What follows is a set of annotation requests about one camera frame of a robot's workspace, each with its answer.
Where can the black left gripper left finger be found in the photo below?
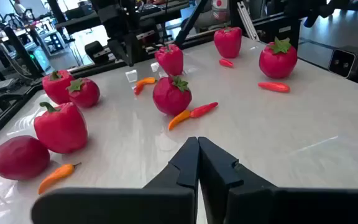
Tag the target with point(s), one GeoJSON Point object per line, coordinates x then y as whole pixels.
{"type": "Point", "coordinates": [179, 174]}

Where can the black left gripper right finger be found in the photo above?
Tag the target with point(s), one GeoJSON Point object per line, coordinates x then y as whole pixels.
{"type": "Point", "coordinates": [222, 186]}

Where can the red bell pepper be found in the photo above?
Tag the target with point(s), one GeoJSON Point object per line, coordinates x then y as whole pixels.
{"type": "Point", "coordinates": [54, 88]}
{"type": "Point", "coordinates": [170, 60]}
{"type": "Point", "coordinates": [61, 130]}
{"type": "Point", "coordinates": [227, 43]}

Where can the small red chili pepper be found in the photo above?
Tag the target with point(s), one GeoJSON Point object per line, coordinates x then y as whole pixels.
{"type": "Point", "coordinates": [138, 89]}
{"type": "Point", "coordinates": [273, 87]}
{"type": "Point", "coordinates": [225, 63]}
{"type": "Point", "coordinates": [203, 109]}

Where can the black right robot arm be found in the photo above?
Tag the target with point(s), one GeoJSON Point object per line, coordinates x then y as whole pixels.
{"type": "Point", "coordinates": [148, 25]}

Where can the small white cube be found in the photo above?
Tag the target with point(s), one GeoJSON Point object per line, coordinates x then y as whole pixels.
{"type": "Point", "coordinates": [154, 66]}
{"type": "Point", "coordinates": [131, 76]}

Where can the silver aluminium extrusion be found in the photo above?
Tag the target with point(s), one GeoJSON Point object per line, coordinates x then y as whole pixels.
{"type": "Point", "coordinates": [247, 20]}

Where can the black diagonal frame beam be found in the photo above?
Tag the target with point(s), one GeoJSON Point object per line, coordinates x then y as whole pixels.
{"type": "Point", "coordinates": [191, 21]}

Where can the black table-level camera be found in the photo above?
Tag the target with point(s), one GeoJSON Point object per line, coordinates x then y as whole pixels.
{"type": "Point", "coordinates": [342, 62]}

